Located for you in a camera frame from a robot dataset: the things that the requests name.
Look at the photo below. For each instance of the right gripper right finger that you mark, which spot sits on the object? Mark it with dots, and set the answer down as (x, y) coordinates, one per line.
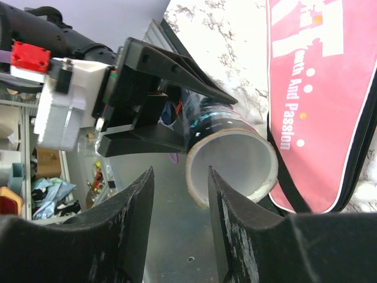
(253, 244)

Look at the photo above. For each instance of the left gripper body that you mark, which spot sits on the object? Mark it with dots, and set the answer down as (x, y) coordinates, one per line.
(131, 99)

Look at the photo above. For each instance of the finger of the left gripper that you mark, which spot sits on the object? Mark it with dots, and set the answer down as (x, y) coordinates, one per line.
(149, 139)
(181, 71)

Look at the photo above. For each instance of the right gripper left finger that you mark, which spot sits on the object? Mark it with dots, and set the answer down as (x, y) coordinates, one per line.
(107, 243)

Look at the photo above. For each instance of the black shuttlecock tube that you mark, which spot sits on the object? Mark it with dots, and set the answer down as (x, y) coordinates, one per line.
(217, 136)

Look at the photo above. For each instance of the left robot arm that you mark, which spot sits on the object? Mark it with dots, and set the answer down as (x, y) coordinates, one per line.
(43, 27)

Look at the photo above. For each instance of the pink racket bag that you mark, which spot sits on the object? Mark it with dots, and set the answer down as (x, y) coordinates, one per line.
(322, 85)

